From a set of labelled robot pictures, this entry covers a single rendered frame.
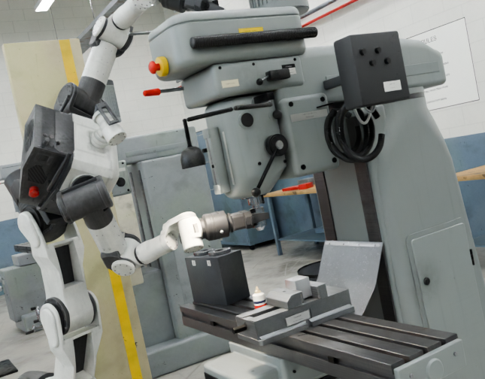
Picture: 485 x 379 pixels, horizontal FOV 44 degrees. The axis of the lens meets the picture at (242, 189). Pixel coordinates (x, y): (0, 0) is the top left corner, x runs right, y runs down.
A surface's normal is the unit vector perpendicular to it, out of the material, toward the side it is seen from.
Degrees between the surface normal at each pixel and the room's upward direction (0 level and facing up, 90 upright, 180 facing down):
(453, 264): 88
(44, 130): 58
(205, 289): 90
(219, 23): 90
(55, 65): 90
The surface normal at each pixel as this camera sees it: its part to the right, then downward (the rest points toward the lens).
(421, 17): -0.84, 0.20
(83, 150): 0.54, -0.62
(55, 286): -0.61, 0.16
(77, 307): 0.73, -0.28
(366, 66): 0.50, -0.06
